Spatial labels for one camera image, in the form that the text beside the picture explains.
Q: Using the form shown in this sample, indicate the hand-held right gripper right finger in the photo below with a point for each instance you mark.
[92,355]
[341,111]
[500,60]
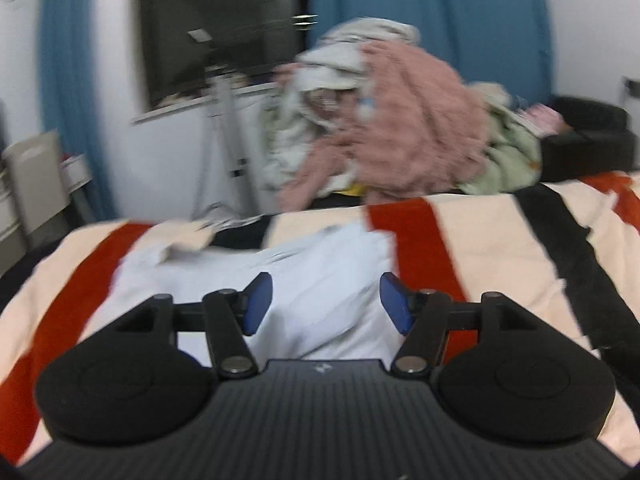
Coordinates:
[395,302]

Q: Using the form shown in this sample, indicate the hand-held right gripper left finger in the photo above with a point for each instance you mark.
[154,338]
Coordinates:
[257,305]

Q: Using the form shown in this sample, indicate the white shirt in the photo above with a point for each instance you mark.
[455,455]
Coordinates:
[320,285]

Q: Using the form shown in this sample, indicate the striped red cream black blanket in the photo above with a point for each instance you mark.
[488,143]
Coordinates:
[500,260]

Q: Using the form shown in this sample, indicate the metal stand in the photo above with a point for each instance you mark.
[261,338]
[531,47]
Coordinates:
[235,160]

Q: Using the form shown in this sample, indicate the pink fuzzy garment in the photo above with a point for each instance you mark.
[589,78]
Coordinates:
[415,130]

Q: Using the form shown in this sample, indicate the light green garment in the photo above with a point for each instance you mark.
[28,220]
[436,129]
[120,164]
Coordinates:
[510,155]

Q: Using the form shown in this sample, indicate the small pink striped garment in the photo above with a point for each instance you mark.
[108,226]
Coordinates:
[542,117]

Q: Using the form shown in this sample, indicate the white grey patterned garment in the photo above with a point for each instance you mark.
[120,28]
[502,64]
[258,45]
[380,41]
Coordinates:
[340,55]

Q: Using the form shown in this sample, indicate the black armchair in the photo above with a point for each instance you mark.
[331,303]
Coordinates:
[590,140]

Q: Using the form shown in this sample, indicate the dark window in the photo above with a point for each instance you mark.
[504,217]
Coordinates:
[215,25]

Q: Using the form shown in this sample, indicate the blue curtain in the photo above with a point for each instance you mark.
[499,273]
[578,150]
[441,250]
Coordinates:
[72,85]
[440,10]

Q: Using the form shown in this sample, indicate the wall socket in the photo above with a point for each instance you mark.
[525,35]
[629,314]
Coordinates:
[631,85]

